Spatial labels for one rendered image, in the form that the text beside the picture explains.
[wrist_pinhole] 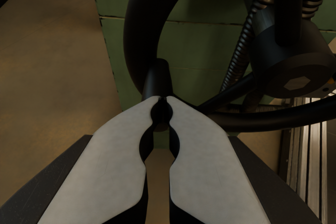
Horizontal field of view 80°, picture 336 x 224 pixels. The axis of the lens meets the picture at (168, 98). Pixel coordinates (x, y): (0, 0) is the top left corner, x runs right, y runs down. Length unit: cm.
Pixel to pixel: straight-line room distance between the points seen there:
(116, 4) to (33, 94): 97
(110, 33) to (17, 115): 91
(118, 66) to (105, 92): 68
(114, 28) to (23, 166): 84
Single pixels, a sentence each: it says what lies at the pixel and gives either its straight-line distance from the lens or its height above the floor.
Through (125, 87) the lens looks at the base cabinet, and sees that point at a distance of 54.
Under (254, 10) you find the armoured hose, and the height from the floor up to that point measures 82.
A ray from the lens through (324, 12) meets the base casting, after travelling 45.
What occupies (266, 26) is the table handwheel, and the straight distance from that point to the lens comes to 22.
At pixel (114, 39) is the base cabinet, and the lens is 42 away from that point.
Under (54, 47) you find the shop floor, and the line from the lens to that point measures 146.
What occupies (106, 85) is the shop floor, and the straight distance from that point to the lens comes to 117.
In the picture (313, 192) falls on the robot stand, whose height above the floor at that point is 23.
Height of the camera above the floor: 94
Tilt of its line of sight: 58 degrees down
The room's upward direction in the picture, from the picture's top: 8 degrees clockwise
